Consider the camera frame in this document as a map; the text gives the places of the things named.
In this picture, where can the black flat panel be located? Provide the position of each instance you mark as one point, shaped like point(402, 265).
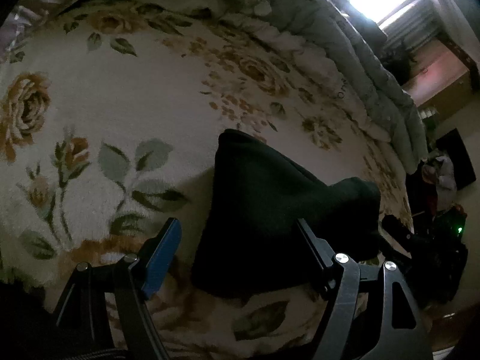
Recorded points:
point(459, 157)

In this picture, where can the black pants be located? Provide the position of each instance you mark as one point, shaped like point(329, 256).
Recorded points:
point(255, 202)

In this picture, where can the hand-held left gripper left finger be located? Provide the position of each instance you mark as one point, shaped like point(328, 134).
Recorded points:
point(162, 260)

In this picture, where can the floral blanket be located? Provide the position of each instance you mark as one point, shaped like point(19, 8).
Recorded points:
point(150, 101)

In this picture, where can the grey-green quilt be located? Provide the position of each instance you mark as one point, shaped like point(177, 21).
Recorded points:
point(375, 93)

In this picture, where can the grey ribbed radiator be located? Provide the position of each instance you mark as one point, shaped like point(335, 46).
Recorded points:
point(412, 30)

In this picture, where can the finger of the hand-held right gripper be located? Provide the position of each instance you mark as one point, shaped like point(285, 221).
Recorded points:
point(393, 252)
point(397, 228)

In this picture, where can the lilac patterned pillow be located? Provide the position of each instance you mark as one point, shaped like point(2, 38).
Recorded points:
point(20, 22)

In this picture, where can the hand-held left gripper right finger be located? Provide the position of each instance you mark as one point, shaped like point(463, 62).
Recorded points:
point(318, 257)

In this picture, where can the pile of clothes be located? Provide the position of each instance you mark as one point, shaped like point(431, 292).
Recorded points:
point(438, 180)

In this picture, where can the dark potted plant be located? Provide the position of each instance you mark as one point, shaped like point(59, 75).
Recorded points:
point(399, 62)

